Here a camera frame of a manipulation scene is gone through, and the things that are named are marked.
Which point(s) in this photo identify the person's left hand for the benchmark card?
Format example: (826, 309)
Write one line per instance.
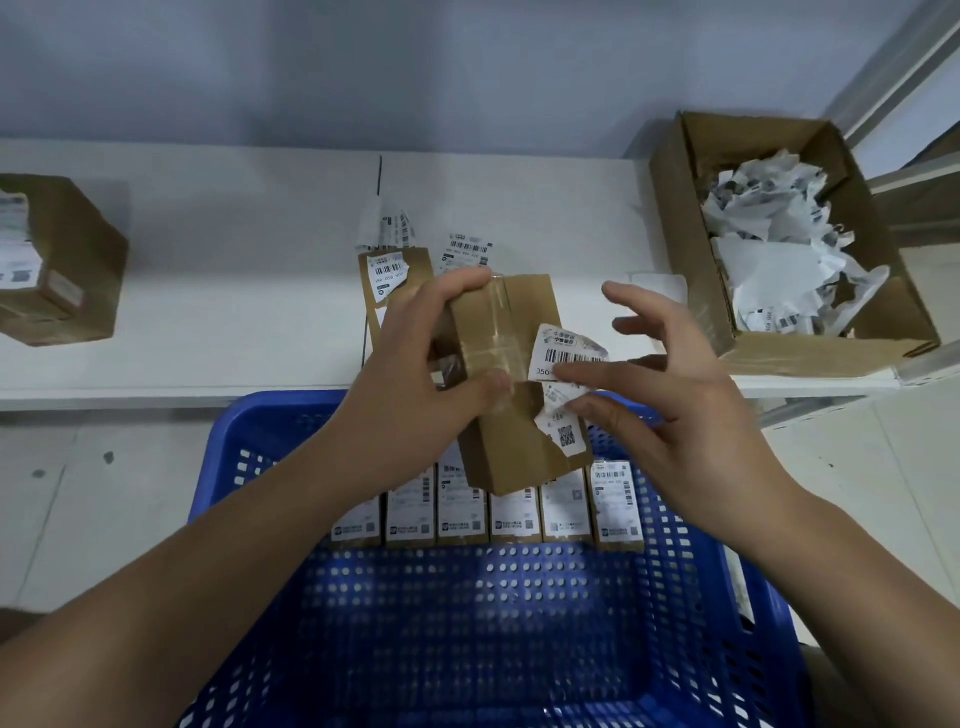
(394, 390)

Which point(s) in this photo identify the person's right hand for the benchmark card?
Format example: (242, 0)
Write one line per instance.
(697, 435)

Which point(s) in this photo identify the person's right little finger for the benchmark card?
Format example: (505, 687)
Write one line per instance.
(637, 304)

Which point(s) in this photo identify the person's right middle finger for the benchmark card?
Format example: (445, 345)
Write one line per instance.
(651, 361)

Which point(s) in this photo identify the person's left thumb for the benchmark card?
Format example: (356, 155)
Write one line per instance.
(484, 390)

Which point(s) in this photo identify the person's right thumb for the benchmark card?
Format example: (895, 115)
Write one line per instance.
(600, 416)

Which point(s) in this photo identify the small taped brown cardboard box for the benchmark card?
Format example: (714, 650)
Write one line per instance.
(517, 435)

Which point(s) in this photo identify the white torn shipping label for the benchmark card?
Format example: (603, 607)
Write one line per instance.
(562, 349)

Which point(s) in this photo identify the person's right forearm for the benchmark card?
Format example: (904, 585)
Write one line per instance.
(855, 592)

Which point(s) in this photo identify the person's left forearm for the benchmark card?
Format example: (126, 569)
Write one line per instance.
(187, 592)

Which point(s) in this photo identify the row of labelled brown packets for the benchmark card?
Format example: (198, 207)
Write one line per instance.
(461, 517)

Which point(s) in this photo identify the white barcode label sheet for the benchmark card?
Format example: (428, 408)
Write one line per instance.
(466, 249)

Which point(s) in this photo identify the open large cardboard carton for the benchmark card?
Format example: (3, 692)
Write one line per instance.
(795, 356)

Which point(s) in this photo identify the flat brown box with label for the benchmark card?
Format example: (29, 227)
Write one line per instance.
(390, 277)

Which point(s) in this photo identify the pile of crumpled white labels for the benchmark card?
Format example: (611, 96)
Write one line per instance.
(780, 247)

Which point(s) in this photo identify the blue perforated plastic basket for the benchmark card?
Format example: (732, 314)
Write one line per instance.
(480, 637)

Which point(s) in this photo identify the closed brown labelled carton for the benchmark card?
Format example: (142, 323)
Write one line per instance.
(67, 255)

